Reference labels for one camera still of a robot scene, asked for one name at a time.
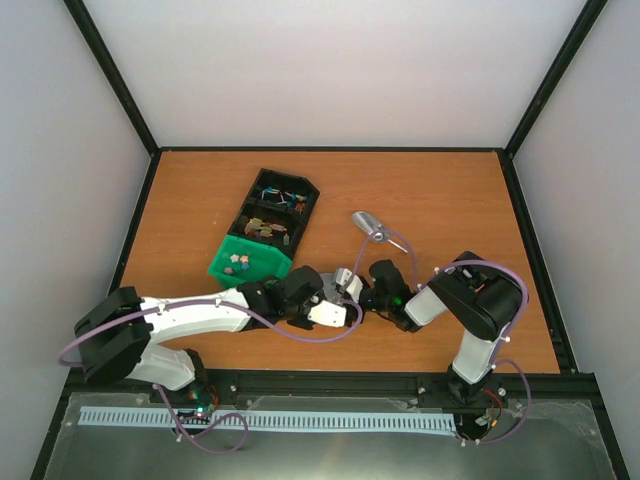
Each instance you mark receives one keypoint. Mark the black plastic bin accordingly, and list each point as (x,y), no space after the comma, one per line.
(276,211)

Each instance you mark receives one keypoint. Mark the light blue cable duct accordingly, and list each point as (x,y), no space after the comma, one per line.
(274,421)

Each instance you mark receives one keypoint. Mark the metal scoop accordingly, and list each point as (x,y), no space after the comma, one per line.
(372,227)

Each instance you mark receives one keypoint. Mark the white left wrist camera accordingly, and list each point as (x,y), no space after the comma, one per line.
(328,314)

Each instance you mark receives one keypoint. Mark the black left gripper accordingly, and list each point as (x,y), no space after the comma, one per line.
(306,326)

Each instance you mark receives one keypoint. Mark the silver jar lid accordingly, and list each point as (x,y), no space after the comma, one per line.
(331,290)

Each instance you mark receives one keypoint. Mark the green plastic bin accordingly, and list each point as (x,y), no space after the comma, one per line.
(239,260)

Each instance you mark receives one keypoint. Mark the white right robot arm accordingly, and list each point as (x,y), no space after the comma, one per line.
(487,299)

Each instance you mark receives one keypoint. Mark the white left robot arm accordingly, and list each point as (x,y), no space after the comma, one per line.
(122,338)

